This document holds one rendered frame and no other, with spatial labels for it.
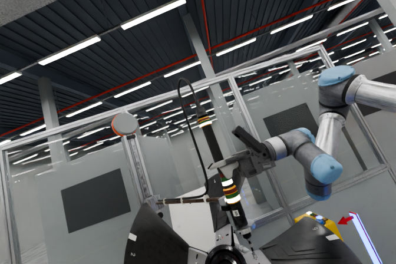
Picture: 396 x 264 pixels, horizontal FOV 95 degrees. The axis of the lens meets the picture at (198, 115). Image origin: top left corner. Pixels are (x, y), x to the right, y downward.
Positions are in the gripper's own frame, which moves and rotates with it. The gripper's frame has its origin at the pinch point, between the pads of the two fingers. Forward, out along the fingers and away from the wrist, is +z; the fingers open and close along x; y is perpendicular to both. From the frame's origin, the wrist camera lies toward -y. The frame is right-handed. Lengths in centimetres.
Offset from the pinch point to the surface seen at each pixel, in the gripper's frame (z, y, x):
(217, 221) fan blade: 3.7, 19.7, 10.6
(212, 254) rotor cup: 8.5, 22.7, -2.6
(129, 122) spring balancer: 35, -39, 57
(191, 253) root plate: 14.6, 22.9, 3.1
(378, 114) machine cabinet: -329, 33, 227
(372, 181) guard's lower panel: -114, 55, 70
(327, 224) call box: -41, 41, 22
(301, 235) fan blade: -20.2, 30.3, 2.4
